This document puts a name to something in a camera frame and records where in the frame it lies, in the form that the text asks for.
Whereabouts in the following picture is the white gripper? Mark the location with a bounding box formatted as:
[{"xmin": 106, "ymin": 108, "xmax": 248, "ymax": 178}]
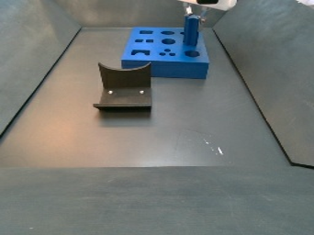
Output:
[{"xmin": 179, "ymin": 0, "xmax": 236, "ymax": 22}]

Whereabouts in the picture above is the blue shape-sorter block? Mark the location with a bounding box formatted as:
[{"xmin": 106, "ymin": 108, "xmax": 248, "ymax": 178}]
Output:
[{"xmin": 121, "ymin": 27, "xmax": 209, "ymax": 79}]

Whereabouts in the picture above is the blue star peg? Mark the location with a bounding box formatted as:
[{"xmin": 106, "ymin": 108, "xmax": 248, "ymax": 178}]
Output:
[{"xmin": 183, "ymin": 15, "xmax": 199, "ymax": 46}]

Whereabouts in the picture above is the black curved holder bracket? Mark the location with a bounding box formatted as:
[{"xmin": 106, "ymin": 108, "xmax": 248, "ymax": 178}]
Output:
[{"xmin": 93, "ymin": 63, "xmax": 152, "ymax": 110}]

